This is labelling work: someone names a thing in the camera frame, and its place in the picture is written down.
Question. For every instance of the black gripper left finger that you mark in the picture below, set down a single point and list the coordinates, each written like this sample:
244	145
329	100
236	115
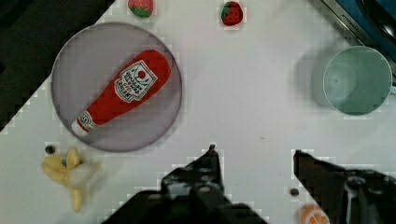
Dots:
193	194

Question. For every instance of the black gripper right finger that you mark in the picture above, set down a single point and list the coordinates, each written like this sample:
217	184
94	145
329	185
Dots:
347	196

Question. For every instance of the plush peeled banana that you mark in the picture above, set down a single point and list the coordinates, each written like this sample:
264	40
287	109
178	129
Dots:
69	171

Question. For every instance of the dark red plush strawberry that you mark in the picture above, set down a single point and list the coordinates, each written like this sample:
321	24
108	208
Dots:
231	14

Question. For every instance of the grey round plate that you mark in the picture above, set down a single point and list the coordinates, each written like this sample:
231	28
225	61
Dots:
89	61

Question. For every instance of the pale pink plush strawberry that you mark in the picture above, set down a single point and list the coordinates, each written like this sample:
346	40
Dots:
141	8

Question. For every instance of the green cup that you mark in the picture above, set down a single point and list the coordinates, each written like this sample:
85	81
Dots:
355	81

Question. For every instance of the black toaster oven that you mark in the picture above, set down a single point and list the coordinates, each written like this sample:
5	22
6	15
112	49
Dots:
370	23

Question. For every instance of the plush orange slice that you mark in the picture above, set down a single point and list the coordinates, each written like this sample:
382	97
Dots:
313	214

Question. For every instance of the red plush ketchup bottle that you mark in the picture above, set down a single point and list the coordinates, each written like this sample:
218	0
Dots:
139	80

